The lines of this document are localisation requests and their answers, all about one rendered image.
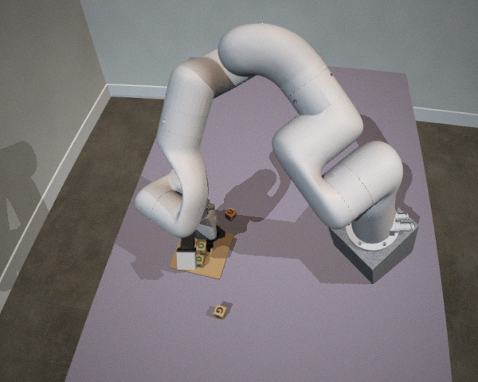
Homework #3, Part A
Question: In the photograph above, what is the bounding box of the tan flat mat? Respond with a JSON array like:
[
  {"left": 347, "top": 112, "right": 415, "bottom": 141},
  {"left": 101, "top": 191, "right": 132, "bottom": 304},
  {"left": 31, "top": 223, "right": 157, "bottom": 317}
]
[{"left": 169, "top": 232, "right": 233, "bottom": 279}]

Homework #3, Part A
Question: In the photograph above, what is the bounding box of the beige letter block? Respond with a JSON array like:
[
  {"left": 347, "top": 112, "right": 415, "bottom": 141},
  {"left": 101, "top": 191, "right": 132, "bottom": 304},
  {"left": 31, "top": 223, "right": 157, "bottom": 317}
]
[
  {"left": 214, "top": 305, "right": 227, "bottom": 320},
  {"left": 225, "top": 207, "right": 237, "bottom": 222},
  {"left": 196, "top": 242, "right": 207, "bottom": 255},
  {"left": 197, "top": 255, "right": 205, "bottom": 268}
]

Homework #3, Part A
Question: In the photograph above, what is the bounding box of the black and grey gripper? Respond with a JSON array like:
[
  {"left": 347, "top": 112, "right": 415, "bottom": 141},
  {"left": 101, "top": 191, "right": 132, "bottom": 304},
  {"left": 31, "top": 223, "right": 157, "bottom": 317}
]
[{"left": 194, "top": 209, "right": 225, "bottom": 252}]

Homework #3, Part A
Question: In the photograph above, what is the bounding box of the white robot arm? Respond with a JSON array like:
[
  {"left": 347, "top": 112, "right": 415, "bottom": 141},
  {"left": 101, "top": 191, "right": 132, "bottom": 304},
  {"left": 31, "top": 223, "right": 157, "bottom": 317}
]
[{"left": 135, "top": 23, "right": 414, "bottom": 270}]

